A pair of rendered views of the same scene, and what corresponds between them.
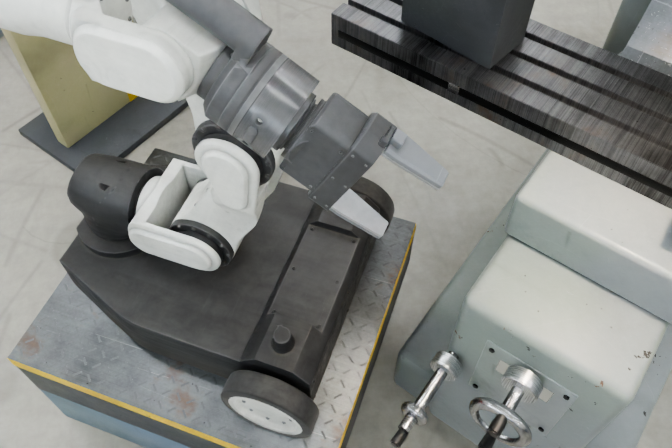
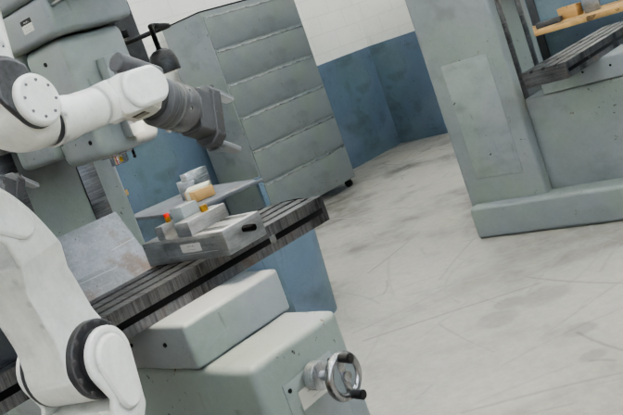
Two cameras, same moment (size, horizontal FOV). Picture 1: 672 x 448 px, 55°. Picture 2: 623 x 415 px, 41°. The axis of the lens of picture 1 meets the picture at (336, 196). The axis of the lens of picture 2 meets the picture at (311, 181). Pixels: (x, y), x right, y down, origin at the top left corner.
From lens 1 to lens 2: 1.58 m
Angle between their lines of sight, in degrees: 78
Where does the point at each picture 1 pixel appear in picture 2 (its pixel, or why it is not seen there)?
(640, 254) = (244, 285)
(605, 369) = (312, 319)
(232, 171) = (119, 345)
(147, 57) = (153, 70)
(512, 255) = (221, 363)
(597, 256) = (237, 310)
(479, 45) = not seen: hidden behind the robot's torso
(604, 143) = (165, 284)
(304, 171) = (209, 119)
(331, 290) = not seen: outside the picture
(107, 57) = (140, 82)
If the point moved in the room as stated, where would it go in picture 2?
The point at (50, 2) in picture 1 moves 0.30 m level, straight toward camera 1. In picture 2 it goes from (90, 93) to (261, 34)
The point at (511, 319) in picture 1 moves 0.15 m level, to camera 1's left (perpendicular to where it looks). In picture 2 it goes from (271, 351) to (261, 378)
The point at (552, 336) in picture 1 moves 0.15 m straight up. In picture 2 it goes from (286, 336) to (266, 280)
